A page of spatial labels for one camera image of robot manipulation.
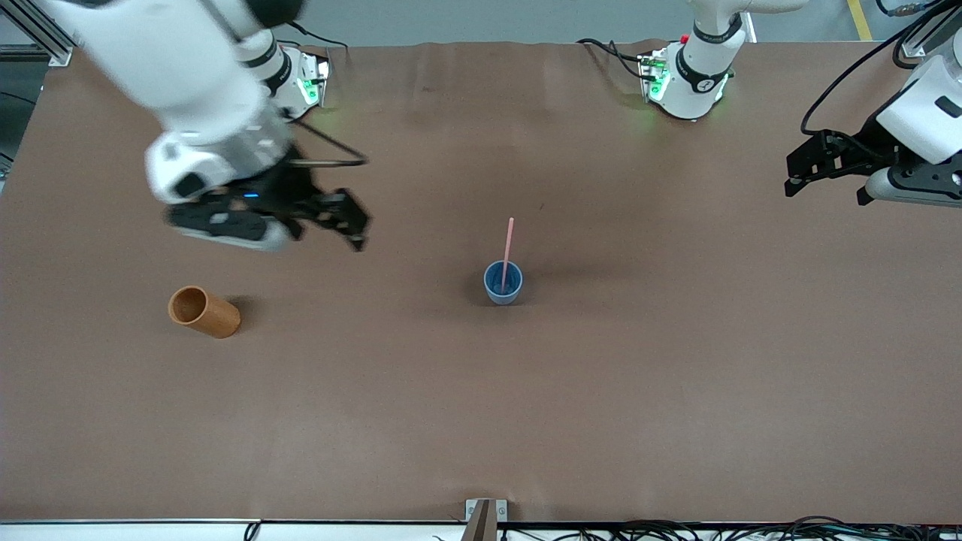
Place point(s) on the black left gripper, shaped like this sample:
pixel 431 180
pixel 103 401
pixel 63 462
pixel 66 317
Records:
pixel 866 144

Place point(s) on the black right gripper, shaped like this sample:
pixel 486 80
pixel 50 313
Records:
pixel 288 189

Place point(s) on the pink chopstick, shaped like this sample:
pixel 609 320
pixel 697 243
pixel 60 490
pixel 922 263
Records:
pixel 509 248

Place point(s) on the blue cup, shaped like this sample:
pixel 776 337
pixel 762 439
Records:
pixel 496 297

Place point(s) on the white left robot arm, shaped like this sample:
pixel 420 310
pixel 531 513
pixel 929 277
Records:
pixel 695 75

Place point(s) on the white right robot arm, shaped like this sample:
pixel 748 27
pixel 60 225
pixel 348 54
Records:
pixel 188 75

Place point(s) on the brown wooden cup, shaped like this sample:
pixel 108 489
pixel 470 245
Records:
pixel 218 319

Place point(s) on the brown table mat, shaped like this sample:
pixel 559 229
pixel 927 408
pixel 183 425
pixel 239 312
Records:
pixel 451 413

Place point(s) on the silver aluminium frame profile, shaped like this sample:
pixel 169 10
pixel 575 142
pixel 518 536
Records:
pixel 45 37
pixel 921 46

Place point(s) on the silver metal bracket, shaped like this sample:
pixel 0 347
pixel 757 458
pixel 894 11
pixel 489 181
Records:
pixel 501 511

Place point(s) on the dark camera mount pole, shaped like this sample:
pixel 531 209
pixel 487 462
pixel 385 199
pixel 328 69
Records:
pixel 481 530

